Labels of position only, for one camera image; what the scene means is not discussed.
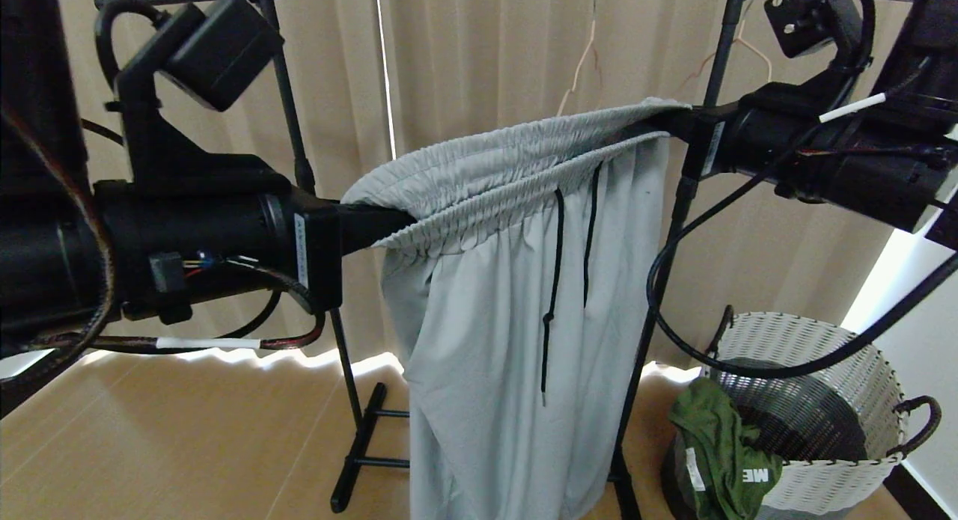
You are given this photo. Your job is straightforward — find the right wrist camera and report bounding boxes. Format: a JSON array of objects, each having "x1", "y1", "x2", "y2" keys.
[{"x1": 763, "y1": 0, "x2": 878, "y2": 94}]

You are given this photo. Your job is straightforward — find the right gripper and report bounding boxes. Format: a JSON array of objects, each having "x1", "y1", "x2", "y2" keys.
[{"x1": 685, "y1": 86, "x2": 951, "y2": 233}]

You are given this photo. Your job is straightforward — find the white laundry basket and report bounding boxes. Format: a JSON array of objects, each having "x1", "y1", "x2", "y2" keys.
[{"x1": 662, "y1": 305, "x2": 942, "y2": 520}]

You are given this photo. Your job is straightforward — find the green garment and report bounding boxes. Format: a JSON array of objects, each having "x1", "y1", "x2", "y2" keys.
[{"x1": 668, "y1": 376, "x2": 784, "y2": 520}]

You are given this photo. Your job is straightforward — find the pale grey shorts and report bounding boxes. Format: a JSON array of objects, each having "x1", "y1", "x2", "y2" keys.
[{"x1": 341, "y1": 97, "x2": 693, "y2": 520}]

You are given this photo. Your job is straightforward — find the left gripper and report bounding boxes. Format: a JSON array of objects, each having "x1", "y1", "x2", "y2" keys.
[{"x1": 97, "y1": 189, "x2": 343, "y2": 322}]

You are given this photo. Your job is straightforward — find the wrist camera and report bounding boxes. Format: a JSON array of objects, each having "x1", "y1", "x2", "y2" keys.
[
  {"x1": 763, "y1": 0, "x2": 878, "y2": 94},
  {"x1": 94, "y1": 0, "x2": 293, "y2": 199}
]

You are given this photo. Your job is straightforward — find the pink clothes hanger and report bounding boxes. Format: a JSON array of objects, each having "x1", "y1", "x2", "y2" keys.
[
  {"x1": 676, "y1": 0, "x2": 775, "y2": 94},
  {"x1": 556, "y1": 0, "x2": 604, "y2": 117}
]

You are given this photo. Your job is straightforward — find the beige curtain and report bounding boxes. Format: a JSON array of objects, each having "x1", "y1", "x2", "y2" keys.
[{"x1": 56, "y1": 0, "x2": 921, "y2": 371}]

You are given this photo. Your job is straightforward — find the black cable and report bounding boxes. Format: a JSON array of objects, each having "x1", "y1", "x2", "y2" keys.
[{"x1": 647, "y1": 153, "x2": 958, "y2": 379}]

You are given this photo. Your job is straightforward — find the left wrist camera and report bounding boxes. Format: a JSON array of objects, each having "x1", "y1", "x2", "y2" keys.
[{"x1": 94, "y1": 0, "x2": 293, "y2": 199}]

